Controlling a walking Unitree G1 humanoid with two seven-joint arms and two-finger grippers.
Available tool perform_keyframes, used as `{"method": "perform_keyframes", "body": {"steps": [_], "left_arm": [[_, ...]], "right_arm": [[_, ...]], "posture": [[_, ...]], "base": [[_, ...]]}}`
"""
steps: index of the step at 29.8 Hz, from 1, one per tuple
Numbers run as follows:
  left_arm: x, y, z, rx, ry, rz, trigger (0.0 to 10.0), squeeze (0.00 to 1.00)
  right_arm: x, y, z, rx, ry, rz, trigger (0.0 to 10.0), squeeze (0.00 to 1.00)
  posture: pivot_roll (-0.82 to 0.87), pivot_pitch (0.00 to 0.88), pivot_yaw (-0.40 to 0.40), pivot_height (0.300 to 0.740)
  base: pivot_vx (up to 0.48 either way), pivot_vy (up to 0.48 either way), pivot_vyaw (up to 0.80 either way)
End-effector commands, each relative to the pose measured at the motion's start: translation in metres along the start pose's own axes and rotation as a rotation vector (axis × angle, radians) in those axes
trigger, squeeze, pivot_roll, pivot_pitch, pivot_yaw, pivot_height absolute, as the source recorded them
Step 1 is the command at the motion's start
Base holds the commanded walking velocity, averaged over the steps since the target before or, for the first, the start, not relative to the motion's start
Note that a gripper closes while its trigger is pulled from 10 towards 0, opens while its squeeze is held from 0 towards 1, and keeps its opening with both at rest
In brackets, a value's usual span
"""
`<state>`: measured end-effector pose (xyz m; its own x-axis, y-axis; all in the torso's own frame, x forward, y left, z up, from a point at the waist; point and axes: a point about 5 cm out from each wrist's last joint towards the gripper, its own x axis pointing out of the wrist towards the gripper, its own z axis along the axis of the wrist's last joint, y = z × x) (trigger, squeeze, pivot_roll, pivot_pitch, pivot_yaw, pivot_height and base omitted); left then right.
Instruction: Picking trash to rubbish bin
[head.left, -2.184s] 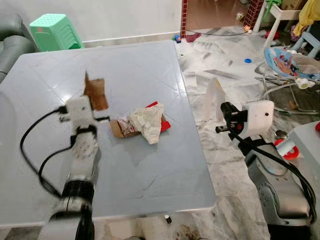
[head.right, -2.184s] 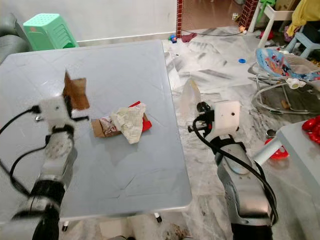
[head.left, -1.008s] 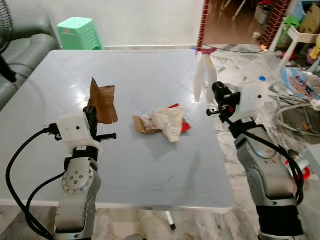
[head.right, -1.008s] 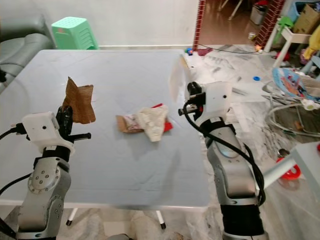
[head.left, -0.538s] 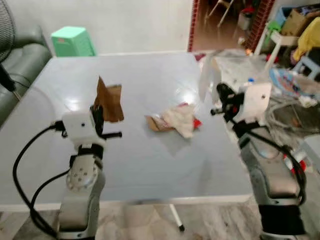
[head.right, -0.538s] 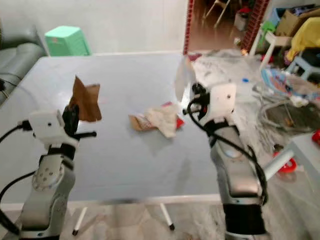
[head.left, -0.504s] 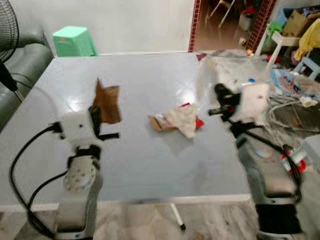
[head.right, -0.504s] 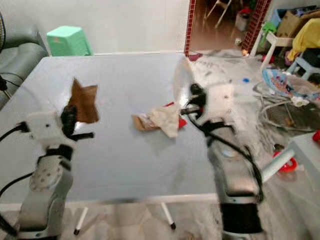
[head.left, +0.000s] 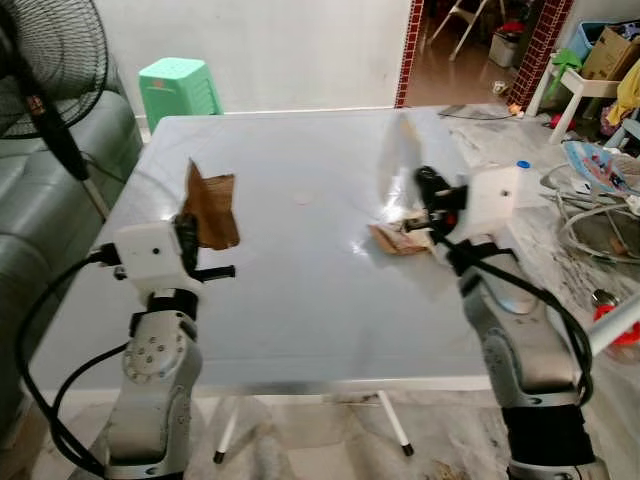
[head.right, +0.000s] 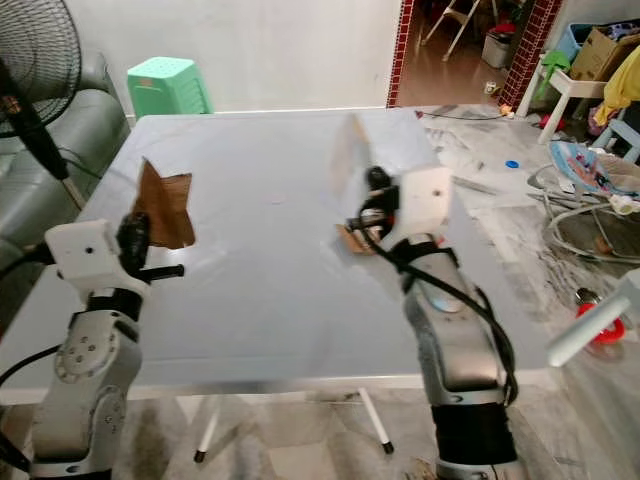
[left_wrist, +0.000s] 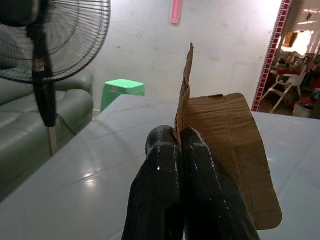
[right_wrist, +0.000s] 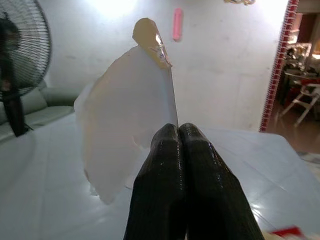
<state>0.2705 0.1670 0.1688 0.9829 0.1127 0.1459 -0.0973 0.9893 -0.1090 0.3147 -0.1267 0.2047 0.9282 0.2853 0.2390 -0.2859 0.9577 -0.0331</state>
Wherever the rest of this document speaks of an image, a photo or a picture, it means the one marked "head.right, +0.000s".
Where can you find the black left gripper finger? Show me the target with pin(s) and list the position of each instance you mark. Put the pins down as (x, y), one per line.
(135, 232)

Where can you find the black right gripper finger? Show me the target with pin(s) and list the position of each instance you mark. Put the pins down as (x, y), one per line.
(378, 180)

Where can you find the torn brown red carton piece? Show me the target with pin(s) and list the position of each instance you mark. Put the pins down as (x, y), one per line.
(168, 205)

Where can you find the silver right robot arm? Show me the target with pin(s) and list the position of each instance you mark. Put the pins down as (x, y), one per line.
(455, 350)

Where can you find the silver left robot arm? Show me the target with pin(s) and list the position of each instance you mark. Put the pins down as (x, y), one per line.
(85, 400)

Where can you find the grey sofa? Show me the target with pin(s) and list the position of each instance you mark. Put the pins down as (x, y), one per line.
(60, 180)

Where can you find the red tiled door pillar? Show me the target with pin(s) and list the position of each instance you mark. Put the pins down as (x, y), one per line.
(530, 50)
(400, 55)

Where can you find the blue bottle cap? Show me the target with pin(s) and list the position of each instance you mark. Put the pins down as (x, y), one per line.
(512, 163)

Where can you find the green plastic stool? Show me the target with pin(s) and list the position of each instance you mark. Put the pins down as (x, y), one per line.
(168, 85)

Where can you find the small white bucket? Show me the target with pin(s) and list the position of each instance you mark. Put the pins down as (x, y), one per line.
(497, 50)

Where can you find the white high chair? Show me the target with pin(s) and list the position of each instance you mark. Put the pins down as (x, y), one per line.
(452, 18)

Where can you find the white table leg black foot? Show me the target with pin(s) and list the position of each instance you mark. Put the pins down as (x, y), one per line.
(208, 432)
(376, 420)

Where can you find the black standing fan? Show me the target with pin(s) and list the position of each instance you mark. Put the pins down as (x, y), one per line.
(35, 60)

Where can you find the baby bouncer printed seat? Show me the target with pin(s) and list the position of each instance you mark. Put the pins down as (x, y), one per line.
(590, 165)

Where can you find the green plastic toy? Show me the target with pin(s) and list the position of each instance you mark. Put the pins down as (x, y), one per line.
(557, 65)

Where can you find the white plastic kids table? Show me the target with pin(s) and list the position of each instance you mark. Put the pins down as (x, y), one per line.
(575, 88)

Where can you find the blue plastic box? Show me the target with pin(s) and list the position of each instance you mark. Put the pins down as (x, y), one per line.
(572, 35)

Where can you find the yellow cloth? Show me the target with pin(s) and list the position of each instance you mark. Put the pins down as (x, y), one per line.
(620, 100)

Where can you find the small red round toy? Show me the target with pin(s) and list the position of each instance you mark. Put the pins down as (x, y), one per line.
(615, 335)

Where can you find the brown cardboard box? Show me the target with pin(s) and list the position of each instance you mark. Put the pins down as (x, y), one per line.
(605, 52)

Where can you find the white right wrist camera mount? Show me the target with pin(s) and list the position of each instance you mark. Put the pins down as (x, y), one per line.
(428, 205)

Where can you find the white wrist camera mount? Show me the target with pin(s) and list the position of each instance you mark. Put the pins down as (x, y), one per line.
(428, 205)
(82, 258)

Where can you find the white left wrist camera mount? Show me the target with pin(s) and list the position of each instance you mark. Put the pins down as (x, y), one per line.
(82, 258)

